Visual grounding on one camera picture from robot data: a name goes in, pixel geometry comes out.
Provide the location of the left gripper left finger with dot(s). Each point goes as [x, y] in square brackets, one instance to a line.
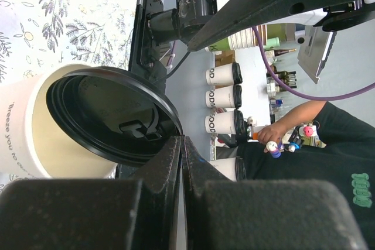
[139, 212]

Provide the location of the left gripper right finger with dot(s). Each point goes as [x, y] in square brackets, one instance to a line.
[263, 214]

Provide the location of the black plastic cup lid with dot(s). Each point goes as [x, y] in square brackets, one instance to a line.
[113, 113]

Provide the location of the white paper coffee cup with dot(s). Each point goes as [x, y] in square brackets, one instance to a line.
[32, 144]

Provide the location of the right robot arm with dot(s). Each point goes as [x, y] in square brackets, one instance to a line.
[199, 23]

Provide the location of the person's hand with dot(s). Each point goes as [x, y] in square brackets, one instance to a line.
[274, 132]

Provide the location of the lidded cup on shelf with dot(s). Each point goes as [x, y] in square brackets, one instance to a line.
[229, 74]

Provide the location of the person in black shirt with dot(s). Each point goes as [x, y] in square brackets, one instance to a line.
[347, 160]

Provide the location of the floral table mat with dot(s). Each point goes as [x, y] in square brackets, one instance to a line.
[40, 35]

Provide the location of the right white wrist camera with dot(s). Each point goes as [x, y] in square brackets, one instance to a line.
[315, 44]

